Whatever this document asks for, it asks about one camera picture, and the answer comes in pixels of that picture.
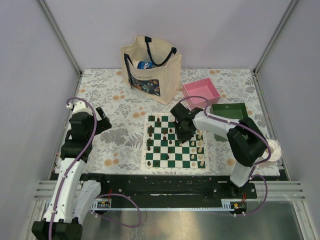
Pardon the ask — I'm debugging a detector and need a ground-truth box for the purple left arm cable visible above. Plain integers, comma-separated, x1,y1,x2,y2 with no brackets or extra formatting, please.
46,96,142,240

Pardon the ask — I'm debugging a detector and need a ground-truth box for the blue white can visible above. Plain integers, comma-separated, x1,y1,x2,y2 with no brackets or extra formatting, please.
136,61,154,70

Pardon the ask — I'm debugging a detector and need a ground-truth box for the pink plastic box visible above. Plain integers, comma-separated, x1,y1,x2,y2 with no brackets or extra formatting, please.
182,77,221,110

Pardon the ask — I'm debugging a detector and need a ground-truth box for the green white chess board mat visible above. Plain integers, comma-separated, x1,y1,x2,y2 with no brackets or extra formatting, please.
141,113,210,174

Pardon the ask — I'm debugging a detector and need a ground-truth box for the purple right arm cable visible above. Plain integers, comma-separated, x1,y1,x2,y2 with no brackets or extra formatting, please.
178,96,273,217

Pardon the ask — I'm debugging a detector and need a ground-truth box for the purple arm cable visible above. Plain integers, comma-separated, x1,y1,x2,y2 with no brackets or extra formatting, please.
178,96,273,217
46,96,142,240

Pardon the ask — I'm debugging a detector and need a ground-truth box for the toilet paper roll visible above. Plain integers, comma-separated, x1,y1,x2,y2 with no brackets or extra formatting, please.
257,139,282,168

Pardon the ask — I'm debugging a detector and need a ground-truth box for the beige canvas tote bag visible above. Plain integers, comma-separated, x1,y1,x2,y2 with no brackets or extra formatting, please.
120,36,182,105

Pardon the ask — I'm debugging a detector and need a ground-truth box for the green plastic tray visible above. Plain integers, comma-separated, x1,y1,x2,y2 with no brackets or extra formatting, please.
209,102,250,142

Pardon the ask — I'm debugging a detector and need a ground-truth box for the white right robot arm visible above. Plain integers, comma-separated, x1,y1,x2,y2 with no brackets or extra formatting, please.
170,102,271,198

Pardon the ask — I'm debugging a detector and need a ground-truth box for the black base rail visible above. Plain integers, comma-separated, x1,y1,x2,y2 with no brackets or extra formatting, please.
80,173,257,209

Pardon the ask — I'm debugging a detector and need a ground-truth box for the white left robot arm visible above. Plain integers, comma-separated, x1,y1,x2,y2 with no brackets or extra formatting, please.
31,103,112,240

